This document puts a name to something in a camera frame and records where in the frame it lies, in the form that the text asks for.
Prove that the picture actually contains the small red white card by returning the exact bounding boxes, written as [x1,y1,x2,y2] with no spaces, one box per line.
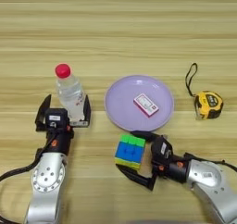
[133,93,160,118]

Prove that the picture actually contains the clear bottle red cap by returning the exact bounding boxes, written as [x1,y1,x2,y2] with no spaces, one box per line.
[55,63,87,122]

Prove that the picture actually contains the purple round plate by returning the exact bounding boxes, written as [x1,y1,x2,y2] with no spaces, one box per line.
[104,75,175,132]

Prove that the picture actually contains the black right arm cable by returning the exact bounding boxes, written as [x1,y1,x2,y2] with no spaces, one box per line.
[184,152,237,173]

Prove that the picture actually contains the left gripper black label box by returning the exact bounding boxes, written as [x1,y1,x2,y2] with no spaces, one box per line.
[44,107,69,129]

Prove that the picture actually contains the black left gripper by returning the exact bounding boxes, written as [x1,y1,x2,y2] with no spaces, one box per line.
[34,93,93,156]

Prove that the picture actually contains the yellow black tape measure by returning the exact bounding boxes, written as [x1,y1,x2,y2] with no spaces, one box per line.
[184,62,224,121]

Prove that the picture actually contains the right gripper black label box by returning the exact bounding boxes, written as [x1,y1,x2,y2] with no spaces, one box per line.
[151,135,174,167]

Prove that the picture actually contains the colourful puzzle cube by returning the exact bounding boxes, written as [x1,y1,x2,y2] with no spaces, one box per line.
[114,133,146,170]

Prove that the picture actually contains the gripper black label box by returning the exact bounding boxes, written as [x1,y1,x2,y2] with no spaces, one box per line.
[151,135,174,167]
[44,107,69,129]

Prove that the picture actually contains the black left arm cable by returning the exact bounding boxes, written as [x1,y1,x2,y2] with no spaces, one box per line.
[0,138,54,224]

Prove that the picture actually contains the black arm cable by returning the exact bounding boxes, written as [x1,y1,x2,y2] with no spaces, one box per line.
[0,138,54,224]
[184,152,237,173]

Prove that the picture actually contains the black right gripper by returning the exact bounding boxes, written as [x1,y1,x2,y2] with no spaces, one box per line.
[116,130,190,191]

